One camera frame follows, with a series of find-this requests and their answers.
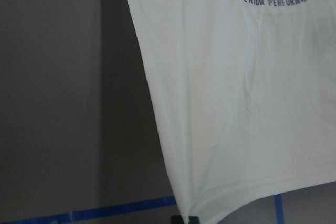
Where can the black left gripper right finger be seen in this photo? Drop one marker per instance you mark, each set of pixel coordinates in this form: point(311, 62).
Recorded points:
point(193, 220)

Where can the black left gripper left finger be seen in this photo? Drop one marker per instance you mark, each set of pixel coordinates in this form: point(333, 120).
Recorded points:
point(176, 219)

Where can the beige long sleeve shirt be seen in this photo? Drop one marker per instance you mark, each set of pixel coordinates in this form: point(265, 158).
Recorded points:
point(243, 93)

